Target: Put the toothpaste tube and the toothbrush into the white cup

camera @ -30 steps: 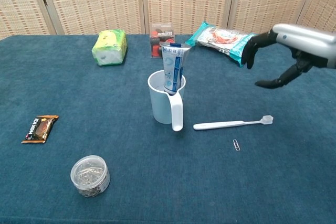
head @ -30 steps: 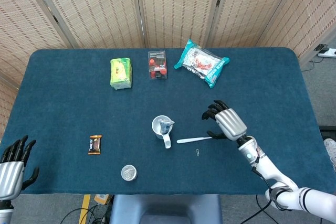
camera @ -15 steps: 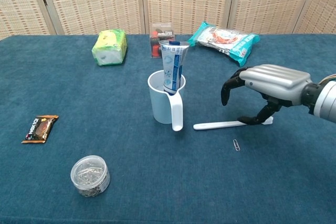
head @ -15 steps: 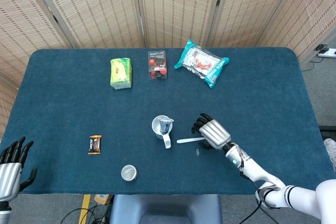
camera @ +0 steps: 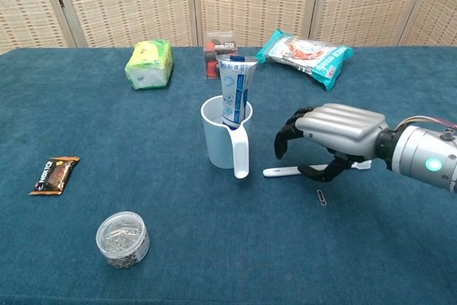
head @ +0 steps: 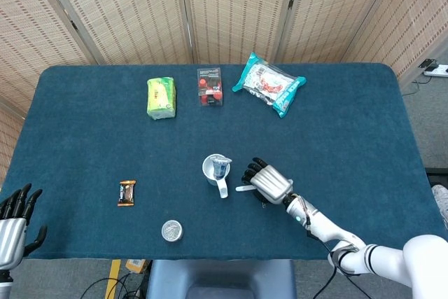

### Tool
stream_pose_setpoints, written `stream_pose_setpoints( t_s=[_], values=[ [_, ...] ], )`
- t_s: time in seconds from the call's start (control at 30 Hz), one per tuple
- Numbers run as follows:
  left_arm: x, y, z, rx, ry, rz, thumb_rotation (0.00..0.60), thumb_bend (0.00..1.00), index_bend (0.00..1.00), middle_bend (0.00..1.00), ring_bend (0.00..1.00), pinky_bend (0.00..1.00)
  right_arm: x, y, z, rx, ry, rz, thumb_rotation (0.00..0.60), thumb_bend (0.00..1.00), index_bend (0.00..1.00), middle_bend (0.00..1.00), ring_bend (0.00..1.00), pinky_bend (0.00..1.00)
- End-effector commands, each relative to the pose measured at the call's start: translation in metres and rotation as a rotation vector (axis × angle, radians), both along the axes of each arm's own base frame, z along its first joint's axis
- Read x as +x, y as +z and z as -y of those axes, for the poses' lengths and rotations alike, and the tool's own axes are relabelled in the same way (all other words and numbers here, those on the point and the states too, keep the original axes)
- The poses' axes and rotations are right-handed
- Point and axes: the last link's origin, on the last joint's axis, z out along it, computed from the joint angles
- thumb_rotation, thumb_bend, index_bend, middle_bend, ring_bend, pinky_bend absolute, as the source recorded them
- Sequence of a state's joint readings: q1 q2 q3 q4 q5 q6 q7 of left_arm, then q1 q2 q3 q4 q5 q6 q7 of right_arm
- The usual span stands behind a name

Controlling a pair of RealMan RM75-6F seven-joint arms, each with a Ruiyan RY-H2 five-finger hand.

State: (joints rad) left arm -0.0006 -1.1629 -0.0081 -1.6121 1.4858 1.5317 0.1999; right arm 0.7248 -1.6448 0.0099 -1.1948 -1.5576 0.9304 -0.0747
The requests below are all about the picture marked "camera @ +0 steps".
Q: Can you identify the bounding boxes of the white toothbrush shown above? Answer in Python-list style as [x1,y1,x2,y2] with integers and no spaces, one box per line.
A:
[262,160,372,178]

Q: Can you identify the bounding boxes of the teal snack bag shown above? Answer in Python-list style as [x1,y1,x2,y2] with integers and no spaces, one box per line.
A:
[255,29,355,92]

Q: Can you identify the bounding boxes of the clear jar of paper clips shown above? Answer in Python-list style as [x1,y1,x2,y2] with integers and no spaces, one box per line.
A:
[95,211,151,269]

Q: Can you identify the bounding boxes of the clear box red black caps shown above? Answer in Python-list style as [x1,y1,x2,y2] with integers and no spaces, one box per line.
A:
[203,31,239,80]

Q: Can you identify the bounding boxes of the blue white toothpaste tube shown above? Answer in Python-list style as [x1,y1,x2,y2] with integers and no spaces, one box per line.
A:
[216,53,258,131]

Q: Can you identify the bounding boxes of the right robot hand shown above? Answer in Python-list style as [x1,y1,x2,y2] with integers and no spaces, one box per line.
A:
[273,103,390,183]

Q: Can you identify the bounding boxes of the orange black chocolate bar wrapper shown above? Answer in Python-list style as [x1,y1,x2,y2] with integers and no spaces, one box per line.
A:
[29,156,81,196]

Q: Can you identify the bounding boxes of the blue table cover cloth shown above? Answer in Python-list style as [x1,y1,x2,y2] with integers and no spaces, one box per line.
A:
[0,46,457,305]

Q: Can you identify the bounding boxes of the white cup with handle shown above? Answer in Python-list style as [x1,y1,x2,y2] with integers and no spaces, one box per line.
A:
[201,94,254,179]

